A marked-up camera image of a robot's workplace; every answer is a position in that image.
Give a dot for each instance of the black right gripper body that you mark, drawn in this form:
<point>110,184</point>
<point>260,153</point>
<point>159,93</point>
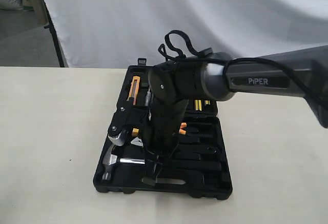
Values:
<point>160,136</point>

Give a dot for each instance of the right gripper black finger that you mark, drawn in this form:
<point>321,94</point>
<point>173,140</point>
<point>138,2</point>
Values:
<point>159,161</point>
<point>150,172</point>

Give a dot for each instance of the orange utility knife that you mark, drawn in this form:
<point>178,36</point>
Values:
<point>134,88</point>

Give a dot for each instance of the orange handled pliers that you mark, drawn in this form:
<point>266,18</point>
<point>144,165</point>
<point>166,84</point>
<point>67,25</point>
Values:
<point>182,128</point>

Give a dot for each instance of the yellow tape measure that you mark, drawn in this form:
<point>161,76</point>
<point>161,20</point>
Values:
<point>135,132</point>

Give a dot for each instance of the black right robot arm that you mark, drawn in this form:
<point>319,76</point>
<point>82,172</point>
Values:
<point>216,76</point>

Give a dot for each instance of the white backdrop cloth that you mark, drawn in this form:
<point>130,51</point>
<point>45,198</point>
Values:
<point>115,33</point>

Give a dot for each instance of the black plastic tool case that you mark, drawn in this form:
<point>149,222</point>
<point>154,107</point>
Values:
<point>202,142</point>

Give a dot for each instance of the black backdrop stand pole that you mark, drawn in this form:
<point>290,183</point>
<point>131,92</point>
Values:
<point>51,28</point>

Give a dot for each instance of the claw hammer black grip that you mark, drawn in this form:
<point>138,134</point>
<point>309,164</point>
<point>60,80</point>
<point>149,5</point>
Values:
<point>110,160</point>

